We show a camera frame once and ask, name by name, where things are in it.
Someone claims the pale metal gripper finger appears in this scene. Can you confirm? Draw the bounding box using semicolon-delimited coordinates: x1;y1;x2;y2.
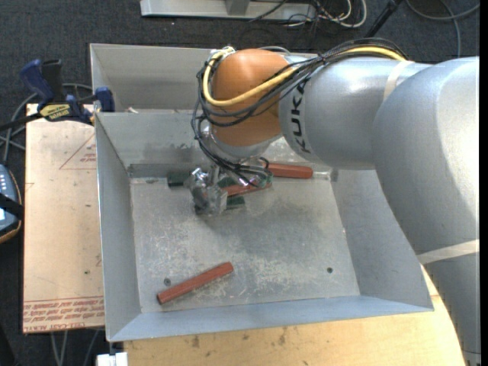
192;186;229;217
184;167;210;191

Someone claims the red-brown flat block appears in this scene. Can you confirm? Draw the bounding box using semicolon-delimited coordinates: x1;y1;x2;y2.
156;262;235;306
223;182;274;197
265;162;315;180

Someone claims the grey metal bin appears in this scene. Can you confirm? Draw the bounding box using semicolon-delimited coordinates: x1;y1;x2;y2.
89;43;435;343

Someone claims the brown cardboard board, red print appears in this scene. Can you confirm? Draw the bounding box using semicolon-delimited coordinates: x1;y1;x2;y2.
22;103;106;335

